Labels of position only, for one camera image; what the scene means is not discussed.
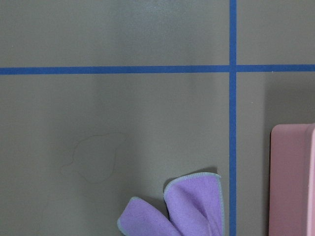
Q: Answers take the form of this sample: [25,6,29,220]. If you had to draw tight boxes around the purple microfiber cloth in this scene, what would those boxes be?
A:
[117,172,225,236]

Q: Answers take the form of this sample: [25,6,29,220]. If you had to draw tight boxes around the pink plastic tray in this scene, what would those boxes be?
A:
[268,124,315,236]

